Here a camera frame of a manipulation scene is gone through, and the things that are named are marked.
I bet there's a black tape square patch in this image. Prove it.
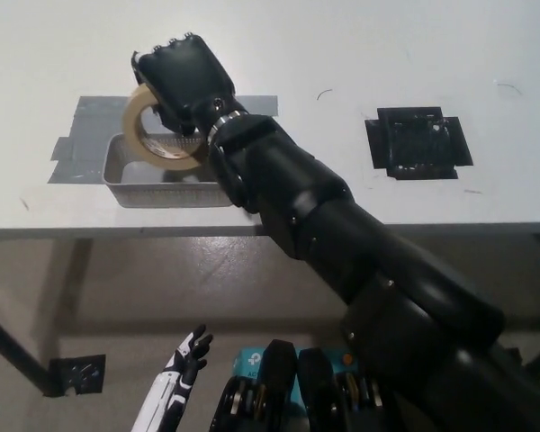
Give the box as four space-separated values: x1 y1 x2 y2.
364 106 473 182

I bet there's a grey duct tape patch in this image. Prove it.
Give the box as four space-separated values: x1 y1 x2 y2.
48 94 280 185

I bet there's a small grey mesh container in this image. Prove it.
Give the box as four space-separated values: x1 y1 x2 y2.
102 132 235 210

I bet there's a beige masking tape roll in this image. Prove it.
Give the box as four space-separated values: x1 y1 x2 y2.
121 85 208 172

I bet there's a black robot torso teal top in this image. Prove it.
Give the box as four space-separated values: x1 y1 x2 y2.
211 339 388 432

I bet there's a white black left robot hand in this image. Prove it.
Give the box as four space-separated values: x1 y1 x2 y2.
131 323 214 432

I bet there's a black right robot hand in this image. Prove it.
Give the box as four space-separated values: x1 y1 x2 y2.
130 32 247 137

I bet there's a black metal table leg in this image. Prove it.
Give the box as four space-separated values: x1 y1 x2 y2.
0 305 53 397

